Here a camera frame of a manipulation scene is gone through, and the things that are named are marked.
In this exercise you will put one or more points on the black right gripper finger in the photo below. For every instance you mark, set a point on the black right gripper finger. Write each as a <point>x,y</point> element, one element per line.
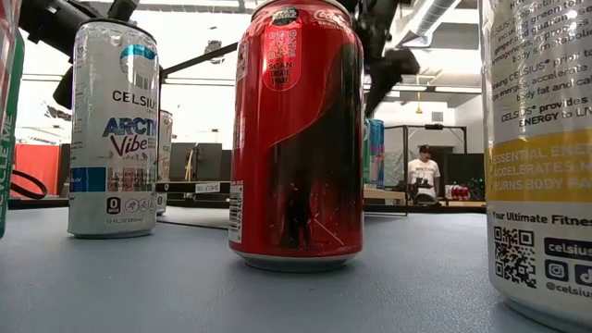
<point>393,69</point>

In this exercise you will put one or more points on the silver can blue tab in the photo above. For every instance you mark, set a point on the silver can blue tab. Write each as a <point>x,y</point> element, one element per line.
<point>377,155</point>

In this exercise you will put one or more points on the green Sprite can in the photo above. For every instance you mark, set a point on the green Sprite can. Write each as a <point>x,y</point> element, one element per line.
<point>9,176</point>

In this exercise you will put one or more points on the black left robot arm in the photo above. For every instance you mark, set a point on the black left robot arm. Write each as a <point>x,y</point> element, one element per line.
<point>55,23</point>

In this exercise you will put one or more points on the background black robot arm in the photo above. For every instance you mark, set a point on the background black robot arm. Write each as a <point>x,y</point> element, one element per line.
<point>423,198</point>

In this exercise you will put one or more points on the ceiling light strip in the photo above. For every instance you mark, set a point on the ceiling light strip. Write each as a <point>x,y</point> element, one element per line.
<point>458,89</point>

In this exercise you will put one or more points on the white Celsius Arctic Vibe can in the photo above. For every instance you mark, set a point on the white Celsius Arctic Vibe can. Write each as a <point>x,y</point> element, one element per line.
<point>113,139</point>

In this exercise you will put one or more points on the red board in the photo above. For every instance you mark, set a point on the red board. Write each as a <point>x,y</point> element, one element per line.
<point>37,162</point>

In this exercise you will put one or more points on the person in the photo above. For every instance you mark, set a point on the person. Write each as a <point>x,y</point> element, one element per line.
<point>423,171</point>

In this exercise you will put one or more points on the black background screen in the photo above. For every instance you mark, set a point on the black background screen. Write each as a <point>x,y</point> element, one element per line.
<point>462,168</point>

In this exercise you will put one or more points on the white Celsius can orange print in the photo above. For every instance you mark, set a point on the white Celsius can orange print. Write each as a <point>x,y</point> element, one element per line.
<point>165,162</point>

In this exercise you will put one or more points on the dark monitor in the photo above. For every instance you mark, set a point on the dark monitor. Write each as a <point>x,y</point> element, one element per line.
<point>180,162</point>
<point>209,162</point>

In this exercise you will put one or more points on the dark ceiling device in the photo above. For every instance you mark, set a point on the dark ceiling device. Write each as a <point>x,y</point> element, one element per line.
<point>213,45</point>

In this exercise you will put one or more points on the white yellow Celsius can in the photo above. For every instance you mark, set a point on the white yellow Celsius can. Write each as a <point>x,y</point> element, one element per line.
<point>536,162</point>

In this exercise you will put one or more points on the silver ventilation duct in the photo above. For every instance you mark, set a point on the silver ventilation duct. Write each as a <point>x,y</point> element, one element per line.
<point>432,14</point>

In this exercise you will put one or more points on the black background rig frame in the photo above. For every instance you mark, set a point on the black background rig frame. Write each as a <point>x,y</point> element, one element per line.
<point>437,126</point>

